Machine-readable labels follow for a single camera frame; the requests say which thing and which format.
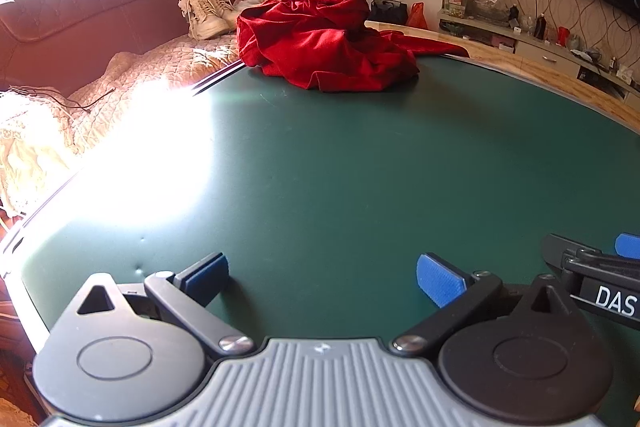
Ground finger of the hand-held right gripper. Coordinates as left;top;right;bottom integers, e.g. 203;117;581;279
615;233;640;261
542;233;603;279

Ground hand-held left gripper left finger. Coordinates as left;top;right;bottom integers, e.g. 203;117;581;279
75;252;254;356

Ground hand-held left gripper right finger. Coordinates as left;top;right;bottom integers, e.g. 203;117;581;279
392;253;576;356

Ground red knitted pants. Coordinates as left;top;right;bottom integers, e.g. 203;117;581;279
236;0;468;92

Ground white television cabinet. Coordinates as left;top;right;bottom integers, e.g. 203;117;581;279
437;9;640;105

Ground beige quilted sofa cover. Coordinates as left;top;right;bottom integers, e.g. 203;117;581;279
0;39;246;220

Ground white sneaker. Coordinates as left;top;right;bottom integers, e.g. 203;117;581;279
212;0;242;30
172;0;232;40

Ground orange plastic bag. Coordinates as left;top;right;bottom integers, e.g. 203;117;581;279
407;2;429;28

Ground black bag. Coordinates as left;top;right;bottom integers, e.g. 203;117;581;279
370;0;409;26

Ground brown leather sofa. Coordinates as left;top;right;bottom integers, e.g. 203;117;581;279
0;0;371;108

